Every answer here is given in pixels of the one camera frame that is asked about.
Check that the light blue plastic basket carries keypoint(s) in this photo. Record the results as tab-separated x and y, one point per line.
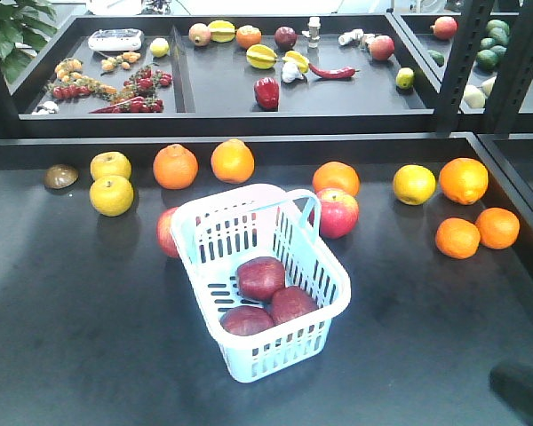
217	233

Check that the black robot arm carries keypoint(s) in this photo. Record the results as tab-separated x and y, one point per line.
512	382

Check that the pink red apple centre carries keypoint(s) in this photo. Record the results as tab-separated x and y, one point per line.
339	212

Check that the pink red apple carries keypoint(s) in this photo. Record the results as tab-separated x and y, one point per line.
163	233
339	212

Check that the orange behind centre apple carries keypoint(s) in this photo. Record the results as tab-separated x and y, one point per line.
336	175

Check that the orange back left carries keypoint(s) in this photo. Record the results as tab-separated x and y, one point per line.
175	167

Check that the pink red apple left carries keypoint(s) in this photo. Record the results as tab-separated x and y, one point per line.
163	233

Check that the red bell pepper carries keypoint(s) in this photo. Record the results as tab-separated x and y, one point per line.
267	92

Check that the white garlic bulb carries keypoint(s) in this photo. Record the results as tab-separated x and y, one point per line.
291	73

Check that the yellow citrus right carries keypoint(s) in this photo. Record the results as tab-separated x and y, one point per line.
413	184

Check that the yellow apple front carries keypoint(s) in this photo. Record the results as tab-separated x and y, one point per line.
111	195

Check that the yellow apple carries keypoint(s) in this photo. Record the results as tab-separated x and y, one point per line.
111	163
111	195

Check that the black upper produce tray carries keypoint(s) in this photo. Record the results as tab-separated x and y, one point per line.
211	93

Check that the yellow starfruit large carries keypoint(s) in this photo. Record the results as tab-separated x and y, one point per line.
261	56

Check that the red chili pepper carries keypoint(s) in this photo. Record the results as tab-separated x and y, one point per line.
333	74

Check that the yellow apple back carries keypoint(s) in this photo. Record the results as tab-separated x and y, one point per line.
111	163

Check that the dark purple plum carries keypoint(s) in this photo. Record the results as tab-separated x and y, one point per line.
285	38

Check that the small orange right front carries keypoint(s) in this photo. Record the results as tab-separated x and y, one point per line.
457	238

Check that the small orange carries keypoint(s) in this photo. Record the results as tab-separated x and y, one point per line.
498	228
457	238

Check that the large orange far right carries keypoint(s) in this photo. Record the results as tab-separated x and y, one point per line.
464	180

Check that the small orange far right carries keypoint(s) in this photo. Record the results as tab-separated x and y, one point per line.
498	228

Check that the white electronic scale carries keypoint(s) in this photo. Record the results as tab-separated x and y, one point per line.
123	39

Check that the potted green plant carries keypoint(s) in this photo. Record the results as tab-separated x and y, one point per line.
23	23

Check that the black shelf post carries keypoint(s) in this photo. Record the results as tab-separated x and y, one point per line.
471	25

